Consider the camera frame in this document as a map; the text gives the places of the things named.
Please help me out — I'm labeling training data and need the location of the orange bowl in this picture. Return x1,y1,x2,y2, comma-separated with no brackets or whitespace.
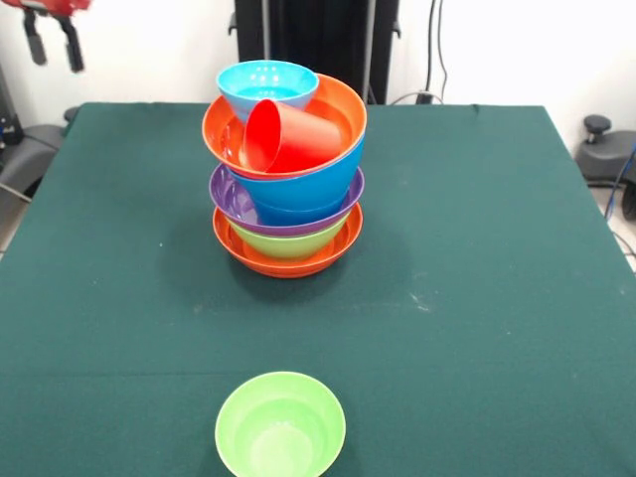
212,202,365,279
202,73,369,181

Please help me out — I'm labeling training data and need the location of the red cup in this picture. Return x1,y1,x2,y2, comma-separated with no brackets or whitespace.
241,98,343,174

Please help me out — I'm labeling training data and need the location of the small blue ribbed bowl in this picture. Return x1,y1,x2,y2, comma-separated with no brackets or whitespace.
216,60,321,123

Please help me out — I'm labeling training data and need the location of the dark green tablecloth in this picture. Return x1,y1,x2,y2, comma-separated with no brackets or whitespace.
0,101,636,477

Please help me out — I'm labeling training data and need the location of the large green bowl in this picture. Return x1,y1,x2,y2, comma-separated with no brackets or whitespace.
228,211,355,261

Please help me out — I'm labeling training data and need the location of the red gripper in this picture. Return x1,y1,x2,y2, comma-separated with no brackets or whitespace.
0,0,96,75

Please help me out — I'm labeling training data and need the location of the black wall cable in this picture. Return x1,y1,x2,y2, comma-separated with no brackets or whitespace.
424,0,451,103

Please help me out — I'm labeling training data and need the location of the blue cable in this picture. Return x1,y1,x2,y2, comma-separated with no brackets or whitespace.
603,143,636,223

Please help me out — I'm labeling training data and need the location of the black pedestal leg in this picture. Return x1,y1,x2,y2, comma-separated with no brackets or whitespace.
575,114,636,183
0,105,80,200

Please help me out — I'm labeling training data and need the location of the small green bowl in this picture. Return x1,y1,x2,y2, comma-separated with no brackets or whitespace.
214,371,347,477

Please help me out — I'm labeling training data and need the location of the purple bowl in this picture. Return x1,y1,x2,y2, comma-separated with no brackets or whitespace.
208,162,367,238

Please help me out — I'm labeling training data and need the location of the large blue bowl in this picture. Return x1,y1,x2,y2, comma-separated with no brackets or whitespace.
229,132,367,213

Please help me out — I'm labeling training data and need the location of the translucent blue straight-sided bowl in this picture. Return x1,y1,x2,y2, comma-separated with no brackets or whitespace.
255,196,350,227

